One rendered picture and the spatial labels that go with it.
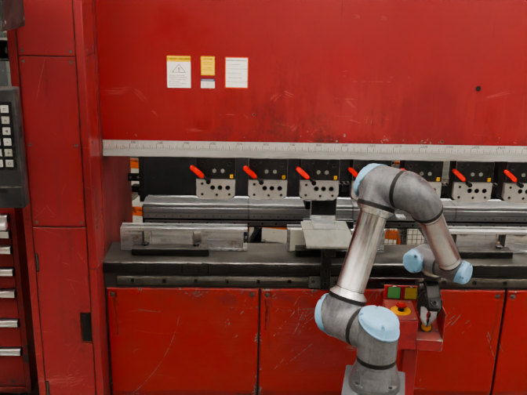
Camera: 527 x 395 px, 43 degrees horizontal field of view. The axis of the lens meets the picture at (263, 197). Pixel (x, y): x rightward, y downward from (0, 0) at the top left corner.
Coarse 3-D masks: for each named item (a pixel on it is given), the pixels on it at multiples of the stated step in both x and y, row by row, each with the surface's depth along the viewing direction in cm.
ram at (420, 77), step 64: (128, 0) 238; (192, 0) 239; (256, 0) 240; (320, 0) 241; (384, 0) 241; (448, 0) 242; (512, 0) 243; (128, 64) 245; (192, 64) 246; (256, 64) 247; (320, 64) 247; (384, 64) 248; (448, 64) 249; (512, 64) 250; (128, 128) 252; (192, 128) 253; (256, 128) 254; (320, 128) 255; (384, 128) 256; (448, 128) 256; (512, 128) 257
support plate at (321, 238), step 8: (304, 224) 265; (312, 224) 265; (336, 224) 266; (344, 224) 266; (304, 232) 257; (312, 232) 257; (320, 232) 257; (328, 232) 257; (336, 232) 257; (344, 232) 258; (312, 240) 249; (320, 240) 249; (328, 240) 249; (336, 240) 250; (344, 240) 250; (336, 248) 244; (344, 248) 244
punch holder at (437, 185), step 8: (400, 160) 267; (408, 160) 260; (400, 168) 267; (408, 168) 260; (416, 168) 261; (424, 168) 261; (432, 168) 261; (440, 168) 261; (424, 176) 262; (432, 176) 262; (440, 176) 262; (432, 184) 263; (440, 184) 263; (440, 192) 264
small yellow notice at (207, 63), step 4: (204, 56) 245; (208, 56) 245; (212, 56) 245; (204, 60) 246; (208, 60) 246; (212, 60) 246; (204, 64) 246; (208, 64) 246; (212, 64) 246; (204, 68) 246; (208, 68) 246; (212, 68) 247; (204, 72) 247; (208, 72) 247; (212, 72) 247
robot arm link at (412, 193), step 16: (400, 176) 195; (416, 176) 194; (400, 192) 193; (416, 192) 192; (432, 192) 194; (400, 208) 197; (416, 208) 193; (432, 208) 194; (432, 224) 199; (432, 240) 205; (448, 240) 206; (448, 256) 210; (448, 272) 216; (464, 272) 215
